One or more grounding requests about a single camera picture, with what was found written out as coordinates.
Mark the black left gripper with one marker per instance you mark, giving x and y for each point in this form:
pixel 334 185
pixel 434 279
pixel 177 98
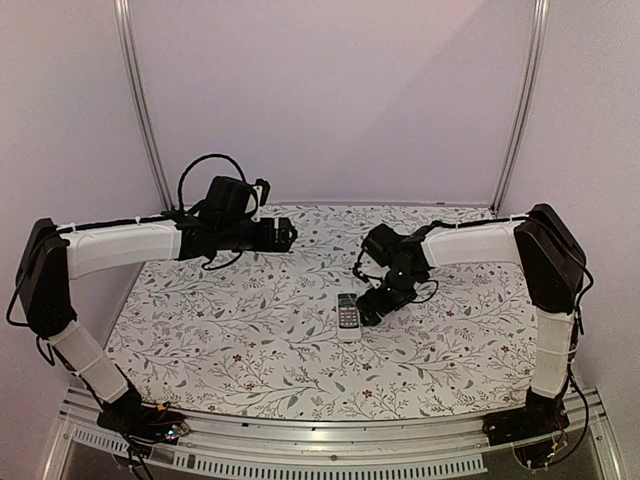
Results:
pixel 268 243

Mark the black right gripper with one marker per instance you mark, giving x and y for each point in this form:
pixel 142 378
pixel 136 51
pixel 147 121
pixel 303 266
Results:
pixel 376 305

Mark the white air conditioner remote control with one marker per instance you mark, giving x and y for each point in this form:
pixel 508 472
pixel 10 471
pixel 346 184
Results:
pixel 348 318

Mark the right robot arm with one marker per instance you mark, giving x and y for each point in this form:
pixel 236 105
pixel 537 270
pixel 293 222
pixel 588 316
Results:
pixel 552 262

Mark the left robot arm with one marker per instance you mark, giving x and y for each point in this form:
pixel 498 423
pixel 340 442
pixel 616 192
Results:
pixel 227 219

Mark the floral patterned table cloth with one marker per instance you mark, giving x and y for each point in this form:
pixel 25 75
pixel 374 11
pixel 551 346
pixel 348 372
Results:
pixel 258 336

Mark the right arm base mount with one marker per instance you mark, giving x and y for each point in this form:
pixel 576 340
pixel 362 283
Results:
pixel 540 426

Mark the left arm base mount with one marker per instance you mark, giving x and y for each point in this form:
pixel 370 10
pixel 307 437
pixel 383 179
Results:
pixel 128 415

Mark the left aluminium corner post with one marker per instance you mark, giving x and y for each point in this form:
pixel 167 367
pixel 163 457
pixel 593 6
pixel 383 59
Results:
pixel 122 9

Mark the aluminium corner post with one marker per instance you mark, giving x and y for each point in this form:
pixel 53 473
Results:
pixel 122 9
pixel 525 100

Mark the front aluminium rail frame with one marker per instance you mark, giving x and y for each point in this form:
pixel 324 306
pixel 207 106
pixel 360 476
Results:
pixel 230 447

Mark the right aluminium corner post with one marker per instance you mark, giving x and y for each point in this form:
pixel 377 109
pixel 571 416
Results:
pixel 525 100

